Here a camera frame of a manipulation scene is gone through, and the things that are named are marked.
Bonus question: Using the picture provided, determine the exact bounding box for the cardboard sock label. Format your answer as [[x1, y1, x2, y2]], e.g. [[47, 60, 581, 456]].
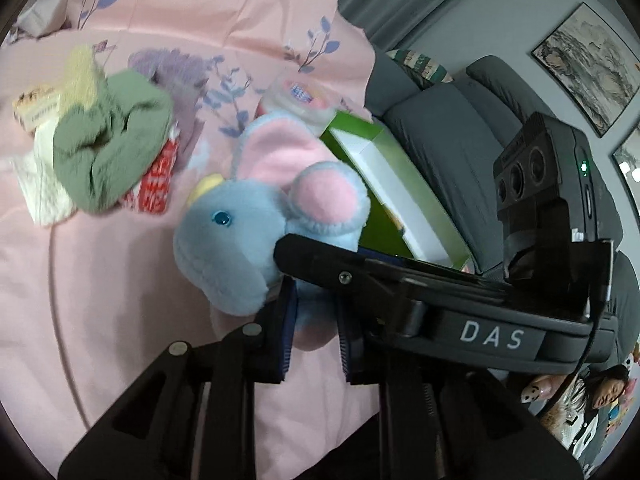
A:
[[12, 85, 66, 133]]

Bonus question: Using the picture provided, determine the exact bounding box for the patterned cushion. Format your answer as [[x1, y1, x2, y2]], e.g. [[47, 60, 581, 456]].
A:
[[387, 49, 456, 92]]

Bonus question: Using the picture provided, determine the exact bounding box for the small framed picture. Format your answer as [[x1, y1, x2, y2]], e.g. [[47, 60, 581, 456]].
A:
[[611, 127, 640, 196]]

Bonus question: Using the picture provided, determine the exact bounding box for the yellow fuzzy sock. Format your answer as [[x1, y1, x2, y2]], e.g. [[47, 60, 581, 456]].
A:
[[59, 44, 108, 111]]

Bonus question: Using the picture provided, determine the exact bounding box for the large framed painting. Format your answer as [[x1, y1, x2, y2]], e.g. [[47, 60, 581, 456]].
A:
[[531, 2, 640, 138]]

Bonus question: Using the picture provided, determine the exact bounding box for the blue elephant plush toy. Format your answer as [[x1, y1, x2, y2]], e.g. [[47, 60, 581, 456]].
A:
[[172, 111, 372, 352]]

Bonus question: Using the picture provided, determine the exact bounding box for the red packet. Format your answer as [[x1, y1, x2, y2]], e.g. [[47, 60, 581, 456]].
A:
[[122, 125, 181, 216]]

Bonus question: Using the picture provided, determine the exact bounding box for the white knit sock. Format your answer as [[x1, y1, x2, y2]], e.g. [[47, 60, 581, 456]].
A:
[[0, 125, 78, 226]]

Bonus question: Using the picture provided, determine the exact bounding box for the purple fuzzy sock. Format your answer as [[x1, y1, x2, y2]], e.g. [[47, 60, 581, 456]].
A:
[[129, 47, 211, 161]]

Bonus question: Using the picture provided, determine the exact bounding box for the green cloth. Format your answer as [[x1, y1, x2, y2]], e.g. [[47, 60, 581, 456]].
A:
[[52, 71, 175, 213]]

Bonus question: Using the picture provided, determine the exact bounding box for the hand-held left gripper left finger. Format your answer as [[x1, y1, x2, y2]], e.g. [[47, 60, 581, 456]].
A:
[[57, 277, 301, 480]]

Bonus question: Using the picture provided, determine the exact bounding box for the crumpled pale cloth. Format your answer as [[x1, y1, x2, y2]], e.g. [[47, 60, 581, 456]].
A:
[[12, 0, 68, 38]]

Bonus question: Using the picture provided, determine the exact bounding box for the black cable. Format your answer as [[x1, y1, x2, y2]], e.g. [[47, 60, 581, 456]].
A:
[[542, 255, 613, 413]]

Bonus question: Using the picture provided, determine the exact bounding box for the grey sofa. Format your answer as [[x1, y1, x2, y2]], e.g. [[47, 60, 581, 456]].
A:
[[365, 50, 640, 376]]

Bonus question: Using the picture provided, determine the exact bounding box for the green cardboard box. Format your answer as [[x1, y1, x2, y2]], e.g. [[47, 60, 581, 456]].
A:
[[319, 111, 473, 271]]

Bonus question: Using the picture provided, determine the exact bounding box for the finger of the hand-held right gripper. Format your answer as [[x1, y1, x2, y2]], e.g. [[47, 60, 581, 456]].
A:
[[273, 232, 512, 312]]

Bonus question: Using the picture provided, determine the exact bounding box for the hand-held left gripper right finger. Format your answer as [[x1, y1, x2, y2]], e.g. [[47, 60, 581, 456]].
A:
[[336, 305, 586, 480]]

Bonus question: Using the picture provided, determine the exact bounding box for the pink floral bedsheet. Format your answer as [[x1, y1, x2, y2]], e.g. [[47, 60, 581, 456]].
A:
[[0, 0, 386, 480]]

